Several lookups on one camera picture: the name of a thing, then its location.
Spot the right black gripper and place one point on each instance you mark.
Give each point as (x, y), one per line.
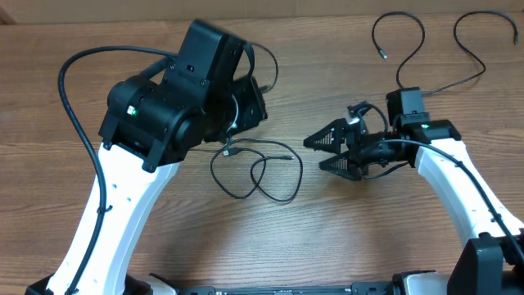
(356, 149)

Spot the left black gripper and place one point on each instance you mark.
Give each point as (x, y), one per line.
(255, 112)

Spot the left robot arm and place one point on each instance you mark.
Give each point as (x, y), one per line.
(153, 119)

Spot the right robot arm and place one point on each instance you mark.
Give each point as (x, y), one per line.
(492, 237)

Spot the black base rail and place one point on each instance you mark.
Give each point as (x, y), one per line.
(282, 289)

